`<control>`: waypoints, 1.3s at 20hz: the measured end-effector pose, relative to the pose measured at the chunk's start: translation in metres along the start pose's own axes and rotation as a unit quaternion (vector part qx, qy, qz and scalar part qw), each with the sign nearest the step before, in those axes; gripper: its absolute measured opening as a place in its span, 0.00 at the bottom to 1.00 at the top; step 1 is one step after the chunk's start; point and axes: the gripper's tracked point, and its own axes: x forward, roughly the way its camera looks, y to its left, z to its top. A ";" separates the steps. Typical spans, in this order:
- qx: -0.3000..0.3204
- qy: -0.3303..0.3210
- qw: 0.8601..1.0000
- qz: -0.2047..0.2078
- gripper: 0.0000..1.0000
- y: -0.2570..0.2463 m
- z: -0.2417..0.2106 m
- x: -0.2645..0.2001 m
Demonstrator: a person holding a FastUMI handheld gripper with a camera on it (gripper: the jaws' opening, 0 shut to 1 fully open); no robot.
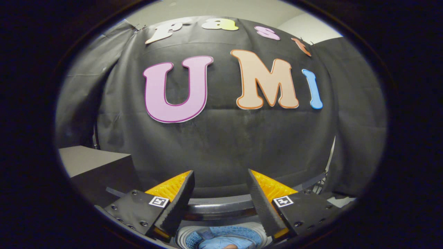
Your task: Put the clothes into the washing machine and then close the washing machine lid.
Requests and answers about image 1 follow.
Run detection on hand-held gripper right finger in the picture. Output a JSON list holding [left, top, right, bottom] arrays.
[[247, 169, 347, 242]]

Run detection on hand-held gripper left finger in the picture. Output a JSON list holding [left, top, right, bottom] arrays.
[[104, 170, 195, 241]]

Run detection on grey washing machine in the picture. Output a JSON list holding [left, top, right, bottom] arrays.
[[172, 220, 274, 249]]

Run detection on light blue shirt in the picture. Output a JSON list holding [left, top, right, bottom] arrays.
[[197, 227, 259, 249]]

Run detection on black backdrop cloth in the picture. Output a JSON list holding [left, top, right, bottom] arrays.
[[55, 16, 387, 198]]

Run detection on grey and beige cabinet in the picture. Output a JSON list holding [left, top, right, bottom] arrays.
[[58, 145, 143, 209]]

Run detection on black cables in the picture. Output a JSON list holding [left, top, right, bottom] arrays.
[[309, 179, 328, 195]]

